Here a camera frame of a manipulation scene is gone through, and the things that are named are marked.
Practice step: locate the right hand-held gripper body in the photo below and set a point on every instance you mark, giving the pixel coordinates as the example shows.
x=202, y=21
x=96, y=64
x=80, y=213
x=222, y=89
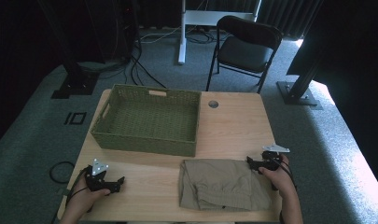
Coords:
x=272, y=158

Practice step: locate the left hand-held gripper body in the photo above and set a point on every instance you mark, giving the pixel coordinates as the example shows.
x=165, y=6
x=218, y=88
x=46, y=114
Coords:
x=98, y=179

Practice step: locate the khaki pants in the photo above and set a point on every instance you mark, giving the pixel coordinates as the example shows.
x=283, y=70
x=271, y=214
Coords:
x=221, y=183

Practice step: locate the person's right hand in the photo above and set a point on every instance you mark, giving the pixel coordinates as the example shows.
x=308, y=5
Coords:
x=278, y=179

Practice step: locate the person's left hand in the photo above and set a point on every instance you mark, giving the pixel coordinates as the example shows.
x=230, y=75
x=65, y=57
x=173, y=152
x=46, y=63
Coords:
x=84, y=199

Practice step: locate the green woven basket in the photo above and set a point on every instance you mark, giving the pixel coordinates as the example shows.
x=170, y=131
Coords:
x=152, y=123

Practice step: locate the grey table grommet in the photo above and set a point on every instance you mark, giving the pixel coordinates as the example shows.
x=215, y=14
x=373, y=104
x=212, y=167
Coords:
x=213, y=104

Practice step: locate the black metal stand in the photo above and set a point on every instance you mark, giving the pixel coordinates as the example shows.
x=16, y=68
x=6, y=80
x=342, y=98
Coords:
x=298, y=90
x=76, y=81

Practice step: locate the black folding chair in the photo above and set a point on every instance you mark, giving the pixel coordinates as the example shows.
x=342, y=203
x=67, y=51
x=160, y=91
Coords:
x=244, y=51

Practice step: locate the dark curtain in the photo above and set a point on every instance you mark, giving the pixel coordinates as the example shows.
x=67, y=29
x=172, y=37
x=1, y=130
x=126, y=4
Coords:
x=289, y=15

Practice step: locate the white desk frame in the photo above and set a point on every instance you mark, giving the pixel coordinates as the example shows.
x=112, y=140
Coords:
x=185, y=31

